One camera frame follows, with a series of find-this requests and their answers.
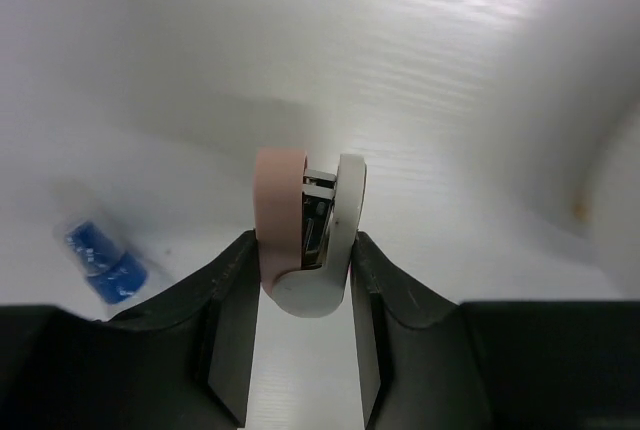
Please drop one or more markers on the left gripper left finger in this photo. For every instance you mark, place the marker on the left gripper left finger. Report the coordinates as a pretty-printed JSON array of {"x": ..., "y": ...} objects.
[{"x": 195, "y": 341}]

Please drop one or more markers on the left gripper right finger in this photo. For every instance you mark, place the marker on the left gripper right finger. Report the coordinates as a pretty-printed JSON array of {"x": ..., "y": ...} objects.
[{"x": 407, "y": 342}]

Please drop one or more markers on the clear blue-cap bottle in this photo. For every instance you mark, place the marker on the clear blue-cap bottle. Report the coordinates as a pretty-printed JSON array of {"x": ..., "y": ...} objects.
[{"x": 94, "y": 243}]

